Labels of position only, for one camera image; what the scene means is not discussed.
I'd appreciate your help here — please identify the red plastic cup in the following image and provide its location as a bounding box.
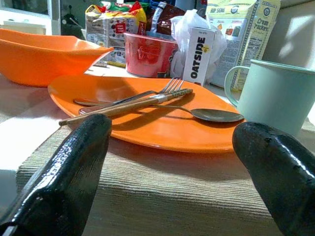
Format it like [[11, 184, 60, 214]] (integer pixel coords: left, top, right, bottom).
[[124, 32, 179, 79]]

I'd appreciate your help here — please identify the dark red snack packet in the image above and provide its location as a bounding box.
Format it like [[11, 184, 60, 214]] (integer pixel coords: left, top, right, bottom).
[[149, 1, 187, 38]]

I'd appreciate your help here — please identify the orange plastic bowl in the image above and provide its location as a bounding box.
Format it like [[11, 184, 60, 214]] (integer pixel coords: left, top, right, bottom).
[[0, 28, 115, 88]]

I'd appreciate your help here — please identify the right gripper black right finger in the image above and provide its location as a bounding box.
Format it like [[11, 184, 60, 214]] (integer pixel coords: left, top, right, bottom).
[[232, 121, 315, 236]]

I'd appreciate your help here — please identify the orange plastic plate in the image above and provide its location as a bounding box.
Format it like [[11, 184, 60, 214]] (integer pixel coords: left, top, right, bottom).
[[47, 74, 247, 154]]

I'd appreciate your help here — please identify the yellow instant noodle pack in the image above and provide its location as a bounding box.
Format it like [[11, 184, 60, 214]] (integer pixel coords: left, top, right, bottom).
[[85, 1, 148, 68]]

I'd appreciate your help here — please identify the silver metal fork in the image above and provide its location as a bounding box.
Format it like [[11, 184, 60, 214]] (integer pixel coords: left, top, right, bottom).
[[78, 77, 185, 116]]

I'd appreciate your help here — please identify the silver metal spoon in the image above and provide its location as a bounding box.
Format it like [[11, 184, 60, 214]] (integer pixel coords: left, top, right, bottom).
[[73, 98, 245, 123]]

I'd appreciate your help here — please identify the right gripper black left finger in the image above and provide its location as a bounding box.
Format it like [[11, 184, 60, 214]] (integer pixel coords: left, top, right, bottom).
[[0, 113, 113, 236]]

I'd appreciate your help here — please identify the white plastic bag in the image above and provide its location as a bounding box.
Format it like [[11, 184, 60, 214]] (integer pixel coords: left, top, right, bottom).
[[169, 9, 228, 84]]

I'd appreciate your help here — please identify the cream cracker package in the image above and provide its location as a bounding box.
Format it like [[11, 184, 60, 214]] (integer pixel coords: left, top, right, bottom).
[[205, 0, 282, 92]]

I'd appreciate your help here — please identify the beige woven placemat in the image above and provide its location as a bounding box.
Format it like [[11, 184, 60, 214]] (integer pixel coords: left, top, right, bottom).
[[15, 103, 315, 236]]

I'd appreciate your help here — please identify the white Oatside carton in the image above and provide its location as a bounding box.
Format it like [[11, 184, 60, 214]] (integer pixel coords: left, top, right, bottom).
[[182, 26, 216, 87]]

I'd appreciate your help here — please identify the mint green mug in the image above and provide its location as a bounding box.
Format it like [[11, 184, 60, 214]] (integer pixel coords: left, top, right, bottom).
[[224, 59, 315, 137]]

